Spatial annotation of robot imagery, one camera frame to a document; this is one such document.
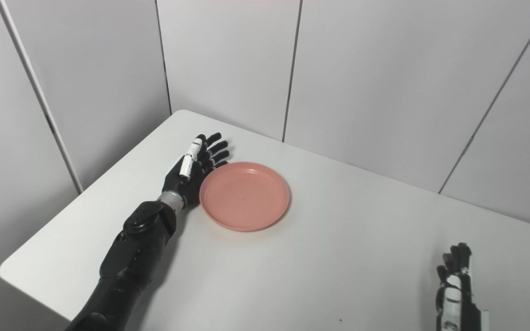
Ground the pink round plate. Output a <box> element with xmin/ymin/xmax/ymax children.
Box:
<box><xmin>199</xmin><ymin>161</ymin><xmax>290</xmax><ymax>232</ymax></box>

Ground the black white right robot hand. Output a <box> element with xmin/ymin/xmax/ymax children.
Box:
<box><xmin>435</xmin><ymin>243</ymin><xmax>490</xmax><ymax>331</ymax></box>

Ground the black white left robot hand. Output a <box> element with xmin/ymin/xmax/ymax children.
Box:
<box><xmin>161</xmin><ymin>132</ymin><xmax>230</xmax><ymax>210</ymax></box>

